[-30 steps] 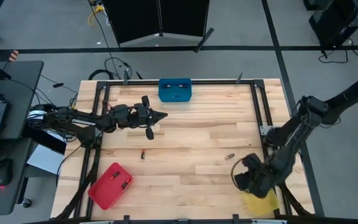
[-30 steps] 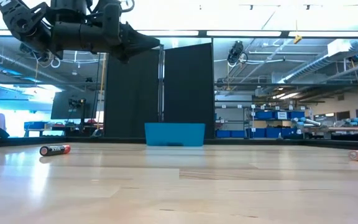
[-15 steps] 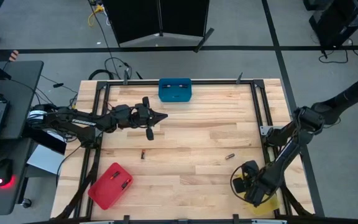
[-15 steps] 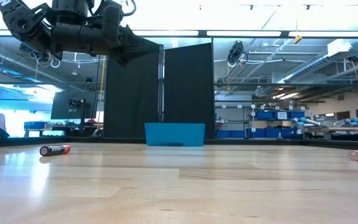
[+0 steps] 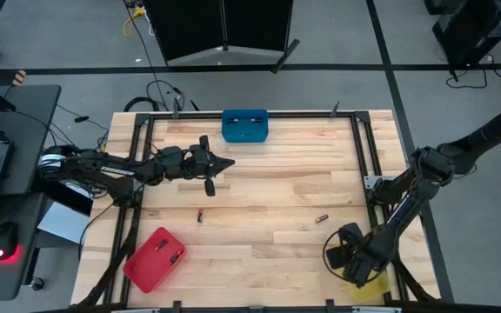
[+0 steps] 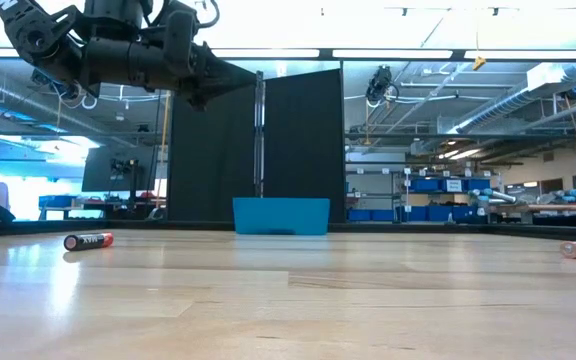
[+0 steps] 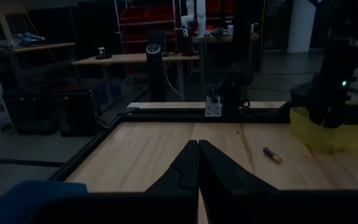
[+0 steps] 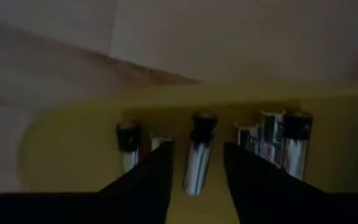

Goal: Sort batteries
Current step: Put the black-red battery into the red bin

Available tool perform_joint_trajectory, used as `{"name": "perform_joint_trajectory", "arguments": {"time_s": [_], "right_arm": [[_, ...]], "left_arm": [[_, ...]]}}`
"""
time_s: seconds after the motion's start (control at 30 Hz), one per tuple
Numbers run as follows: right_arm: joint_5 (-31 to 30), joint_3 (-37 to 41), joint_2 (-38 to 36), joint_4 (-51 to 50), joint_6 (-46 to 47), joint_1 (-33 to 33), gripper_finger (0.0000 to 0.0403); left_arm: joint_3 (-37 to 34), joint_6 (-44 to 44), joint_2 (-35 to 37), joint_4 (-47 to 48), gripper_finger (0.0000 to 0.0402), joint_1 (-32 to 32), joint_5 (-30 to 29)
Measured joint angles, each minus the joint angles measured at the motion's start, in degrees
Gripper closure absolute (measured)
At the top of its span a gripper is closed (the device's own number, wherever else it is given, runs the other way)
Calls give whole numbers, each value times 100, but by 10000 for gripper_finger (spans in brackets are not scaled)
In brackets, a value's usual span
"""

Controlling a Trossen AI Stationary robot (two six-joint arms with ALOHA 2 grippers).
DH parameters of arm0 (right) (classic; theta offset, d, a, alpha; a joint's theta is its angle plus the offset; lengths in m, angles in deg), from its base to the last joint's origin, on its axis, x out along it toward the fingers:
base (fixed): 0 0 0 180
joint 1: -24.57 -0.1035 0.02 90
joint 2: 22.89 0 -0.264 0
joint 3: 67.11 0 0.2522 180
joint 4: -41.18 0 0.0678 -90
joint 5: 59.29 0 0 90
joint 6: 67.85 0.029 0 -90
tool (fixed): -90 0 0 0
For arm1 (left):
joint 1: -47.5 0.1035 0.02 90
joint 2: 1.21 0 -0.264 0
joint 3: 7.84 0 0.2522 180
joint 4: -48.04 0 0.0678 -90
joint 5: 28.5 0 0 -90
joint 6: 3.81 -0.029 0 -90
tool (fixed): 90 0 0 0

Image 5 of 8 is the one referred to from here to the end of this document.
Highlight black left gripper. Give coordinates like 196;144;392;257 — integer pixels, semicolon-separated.
189;135;237;197

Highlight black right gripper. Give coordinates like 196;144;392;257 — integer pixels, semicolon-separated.
325;223;391;288

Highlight blue plastic bin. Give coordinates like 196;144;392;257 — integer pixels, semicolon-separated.
221;108;270;143

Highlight yellow plastic bin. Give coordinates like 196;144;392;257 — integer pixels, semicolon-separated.
324;243;393;303

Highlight red plastic bin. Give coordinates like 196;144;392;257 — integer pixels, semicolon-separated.
123;226;189;294

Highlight black folding partition screen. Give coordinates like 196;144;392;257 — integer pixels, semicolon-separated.
143;0;301;74

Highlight white sheet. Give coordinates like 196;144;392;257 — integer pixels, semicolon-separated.
37;202;91;245

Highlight black pole stand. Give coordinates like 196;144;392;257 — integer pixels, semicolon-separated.
435;95;501;176

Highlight black side desk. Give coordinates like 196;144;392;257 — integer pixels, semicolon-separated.
0;84;63;302

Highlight black computer mouse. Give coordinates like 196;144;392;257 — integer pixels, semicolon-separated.
0;221;21;264

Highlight large black equipment case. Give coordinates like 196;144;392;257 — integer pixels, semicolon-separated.
431;0;501;69

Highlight black coiled floor cable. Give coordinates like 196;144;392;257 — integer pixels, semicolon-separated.
123;79;187;113

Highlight tangled black cables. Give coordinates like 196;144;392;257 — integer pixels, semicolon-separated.
43;103;112;153

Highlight yellow floor cable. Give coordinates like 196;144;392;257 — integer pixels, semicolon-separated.
122;5;148;38

